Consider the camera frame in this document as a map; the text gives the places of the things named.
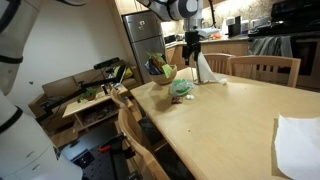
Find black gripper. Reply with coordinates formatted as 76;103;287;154
181;30;203;66

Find green marshmallow pack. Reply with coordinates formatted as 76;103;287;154
169;78;195;98

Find metal napkin holder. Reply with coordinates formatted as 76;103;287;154
190;49;202;86

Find wooden slat back chair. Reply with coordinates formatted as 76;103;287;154
202;53;233;76
226;55;302;89

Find white napkin stack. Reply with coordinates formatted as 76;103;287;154
194;49;228;85

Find black toaster oven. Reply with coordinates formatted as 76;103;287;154
163;33;178;46

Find wooden lower kitchen cabinets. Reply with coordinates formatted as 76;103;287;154
165;39;250;72

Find wooden kitchen cabinets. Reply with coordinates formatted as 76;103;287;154
165;39;250;72
114;0;231;24

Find colourful snack packets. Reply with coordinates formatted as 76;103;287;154
144;52;174;79

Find wooden bowl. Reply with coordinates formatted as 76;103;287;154
148;64;179;86

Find crumpled white tissue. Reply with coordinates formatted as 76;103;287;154
216;77;229;86

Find black coffee maker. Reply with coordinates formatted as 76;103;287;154
227;15;242;38

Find stainless steel refrigerator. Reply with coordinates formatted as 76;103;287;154
121;9;168;85

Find yellow green pillow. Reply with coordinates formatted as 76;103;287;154
112;65;134;81

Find grey towel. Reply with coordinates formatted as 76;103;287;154
247;35;294;58

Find wooden upper kitchen cabinets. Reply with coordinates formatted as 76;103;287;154
114;0;231;24

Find wooden chair with dark cushion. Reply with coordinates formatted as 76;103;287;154
109;87;169;153
117;108;196;180

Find small potted green plant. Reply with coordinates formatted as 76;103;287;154
78;86;99;103

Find black kitchen stove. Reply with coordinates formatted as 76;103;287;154
247;0;320;91

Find wooden coffee table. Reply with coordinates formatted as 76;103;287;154
61;83;130;134

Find cluttered low wooden table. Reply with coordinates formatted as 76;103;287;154
27;59;145;138

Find white paper sheet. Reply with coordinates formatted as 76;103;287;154
273;114;320;180

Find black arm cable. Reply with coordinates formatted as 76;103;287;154
207;0;217;28

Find black stereo camera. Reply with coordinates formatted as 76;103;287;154
93;57;121;71

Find black camera boom stand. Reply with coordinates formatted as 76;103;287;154
34;64;128;124

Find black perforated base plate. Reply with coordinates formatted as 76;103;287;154
70;143;144;180

